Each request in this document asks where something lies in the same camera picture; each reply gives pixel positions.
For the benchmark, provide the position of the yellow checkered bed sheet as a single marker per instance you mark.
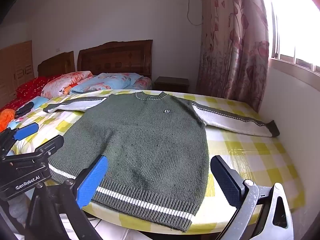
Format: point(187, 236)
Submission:
point(250, 160)

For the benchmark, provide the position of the dark wooden nightstand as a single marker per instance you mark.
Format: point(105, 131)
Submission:
point(171, 83)

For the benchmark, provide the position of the red patterned pillow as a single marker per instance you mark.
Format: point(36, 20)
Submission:
point(30, 87)

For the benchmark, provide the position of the pink floral folded quilt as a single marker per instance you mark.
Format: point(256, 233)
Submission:
point(65, 82)

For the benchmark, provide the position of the light blue cloth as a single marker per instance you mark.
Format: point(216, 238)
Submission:
point(40, 101)

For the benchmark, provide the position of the window with bars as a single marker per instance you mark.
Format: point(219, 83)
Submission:
point(295, 25)

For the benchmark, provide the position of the small wooden headboard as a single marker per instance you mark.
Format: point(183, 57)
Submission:
point(56, 63)

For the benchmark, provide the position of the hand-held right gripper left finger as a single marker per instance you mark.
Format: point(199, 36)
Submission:
point(92, 181)

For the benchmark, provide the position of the blue floral folded quilt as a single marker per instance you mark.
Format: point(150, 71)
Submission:
point(105, 81)

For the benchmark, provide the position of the green knit sweater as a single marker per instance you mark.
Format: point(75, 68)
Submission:
point(145, 140)

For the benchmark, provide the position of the large wooden headboard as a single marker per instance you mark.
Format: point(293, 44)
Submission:
point(112, 57)

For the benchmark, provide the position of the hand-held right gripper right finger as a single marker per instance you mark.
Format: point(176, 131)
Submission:
point(225, 181)

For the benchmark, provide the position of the black object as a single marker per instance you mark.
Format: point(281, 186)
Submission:
point(23, 109)

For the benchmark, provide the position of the white wall socket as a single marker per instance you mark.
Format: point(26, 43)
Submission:
point(57, 50)

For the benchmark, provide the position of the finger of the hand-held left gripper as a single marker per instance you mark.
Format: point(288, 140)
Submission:
point(51, 144)
point(26, 130)

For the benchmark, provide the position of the pink floral curtain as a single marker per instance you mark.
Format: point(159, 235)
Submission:
point(230, 42)

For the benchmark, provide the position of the orange cloth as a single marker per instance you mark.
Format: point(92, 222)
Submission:
point(6, 118)

